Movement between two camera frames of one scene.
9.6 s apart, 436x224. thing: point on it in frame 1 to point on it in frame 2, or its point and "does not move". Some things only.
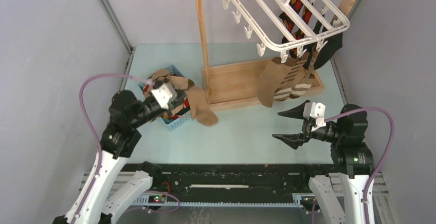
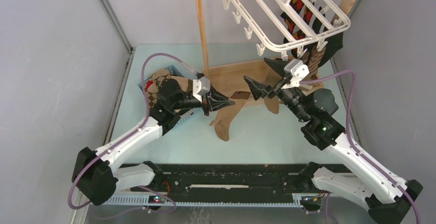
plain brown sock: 200,111 to 222,121
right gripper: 293,140 to 259,90
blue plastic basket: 174,123 does not move
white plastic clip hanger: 305,21 does not move
